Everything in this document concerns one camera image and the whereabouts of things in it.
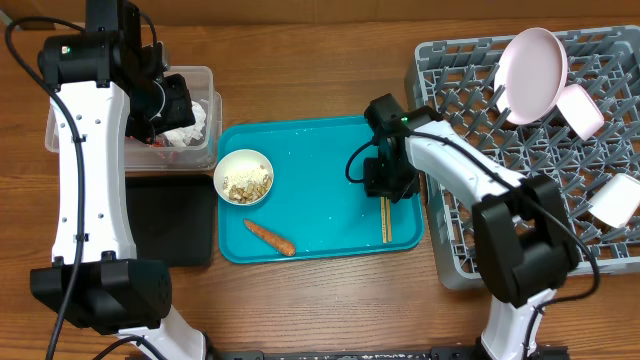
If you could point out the wooden chopstick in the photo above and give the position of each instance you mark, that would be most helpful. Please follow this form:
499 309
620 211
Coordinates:
383 205
388 236

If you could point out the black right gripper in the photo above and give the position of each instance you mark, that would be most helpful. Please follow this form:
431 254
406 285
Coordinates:
377 188

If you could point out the black plastic tray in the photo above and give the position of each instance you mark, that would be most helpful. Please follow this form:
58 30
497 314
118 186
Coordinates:
172 218

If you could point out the grey dishwasher rack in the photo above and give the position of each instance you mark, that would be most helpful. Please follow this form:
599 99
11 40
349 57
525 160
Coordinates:
456 77

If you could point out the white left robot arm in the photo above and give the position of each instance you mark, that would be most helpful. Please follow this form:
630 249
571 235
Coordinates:
105 85

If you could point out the white bowl with food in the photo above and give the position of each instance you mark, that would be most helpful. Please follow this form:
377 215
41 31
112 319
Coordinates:
243 177

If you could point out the white paper cup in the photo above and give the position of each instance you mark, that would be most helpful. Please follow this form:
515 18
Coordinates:
616 202

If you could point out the orange carrot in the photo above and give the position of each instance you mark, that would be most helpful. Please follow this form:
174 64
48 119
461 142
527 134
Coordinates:
280 244

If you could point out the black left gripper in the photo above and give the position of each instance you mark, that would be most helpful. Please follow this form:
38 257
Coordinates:
181 114

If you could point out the clear plastic waste bin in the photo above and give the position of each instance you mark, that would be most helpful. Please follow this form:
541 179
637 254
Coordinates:
139 157

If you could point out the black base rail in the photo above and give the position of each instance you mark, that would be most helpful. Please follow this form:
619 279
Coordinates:
350 354

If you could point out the teal serving tray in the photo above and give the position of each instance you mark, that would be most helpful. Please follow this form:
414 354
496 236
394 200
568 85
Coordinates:
316 201

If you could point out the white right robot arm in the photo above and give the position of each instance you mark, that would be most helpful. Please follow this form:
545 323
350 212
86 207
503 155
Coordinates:
523 248

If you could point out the large white plate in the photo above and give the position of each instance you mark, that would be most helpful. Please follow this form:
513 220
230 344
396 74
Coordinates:
532 71

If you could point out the white tissue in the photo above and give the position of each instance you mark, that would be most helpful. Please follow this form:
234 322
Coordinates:
190 135

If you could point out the red snack wrapper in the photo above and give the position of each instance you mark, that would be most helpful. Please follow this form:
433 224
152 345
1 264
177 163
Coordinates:
163 149

